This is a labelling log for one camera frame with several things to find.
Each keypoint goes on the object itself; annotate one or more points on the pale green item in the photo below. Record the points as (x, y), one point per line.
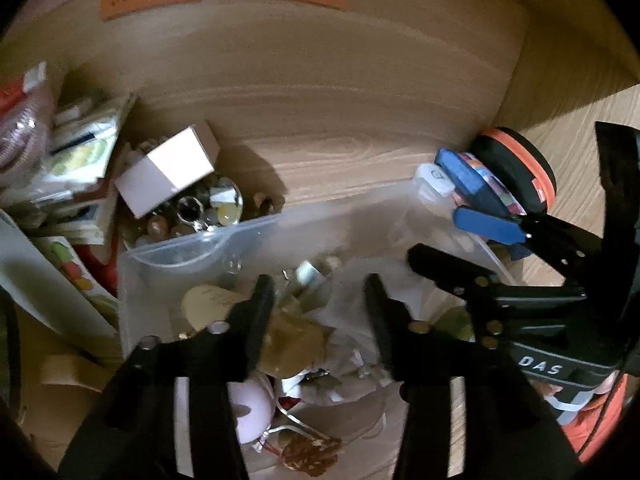
(452, 325)

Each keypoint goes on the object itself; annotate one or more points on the colourful blue pencil case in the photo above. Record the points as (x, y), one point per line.
(470, 175)

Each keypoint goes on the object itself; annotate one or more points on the white round ball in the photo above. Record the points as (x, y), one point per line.
(255, 405)

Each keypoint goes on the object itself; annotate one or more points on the yellow brown lump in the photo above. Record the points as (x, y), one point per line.
(290, 345)

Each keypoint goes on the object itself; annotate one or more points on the black orange round case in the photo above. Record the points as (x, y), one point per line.
(520, 160)

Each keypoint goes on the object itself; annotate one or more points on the beige round lid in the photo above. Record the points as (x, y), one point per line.
(210, 302)

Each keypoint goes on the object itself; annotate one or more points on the small white case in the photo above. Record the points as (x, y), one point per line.
(435, 177)

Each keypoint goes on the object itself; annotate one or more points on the wooden desktop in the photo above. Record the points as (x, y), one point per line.
(350, 170)

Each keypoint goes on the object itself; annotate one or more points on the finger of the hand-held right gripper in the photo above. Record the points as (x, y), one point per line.
(487, 225)
(445, 270)

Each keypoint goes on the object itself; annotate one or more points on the pile of glass beads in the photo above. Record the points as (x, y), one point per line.
(200, 210)

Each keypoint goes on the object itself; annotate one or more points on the white fruit print folder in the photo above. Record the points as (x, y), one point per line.
(60, 270)

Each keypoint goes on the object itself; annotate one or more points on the person's red sleeved right forearm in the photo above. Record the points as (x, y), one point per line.
(595, 425)

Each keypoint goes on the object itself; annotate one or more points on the brown cardboard piece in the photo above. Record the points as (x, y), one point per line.
(65, 375)

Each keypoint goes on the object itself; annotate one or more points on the small white cardboard box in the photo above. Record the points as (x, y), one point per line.
(165, 170)

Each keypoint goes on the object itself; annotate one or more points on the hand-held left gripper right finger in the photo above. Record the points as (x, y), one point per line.
(380, 310)

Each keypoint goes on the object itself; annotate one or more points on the silver metal clip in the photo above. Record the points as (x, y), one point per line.
(315, 272)

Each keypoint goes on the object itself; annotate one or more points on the pile of booklets and packets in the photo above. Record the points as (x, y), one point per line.
(85, 150)

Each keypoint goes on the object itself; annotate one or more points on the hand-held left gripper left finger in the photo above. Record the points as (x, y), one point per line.
(260, 305)

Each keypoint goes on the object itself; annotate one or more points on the clear plastic box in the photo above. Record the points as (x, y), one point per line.
(225, 245)

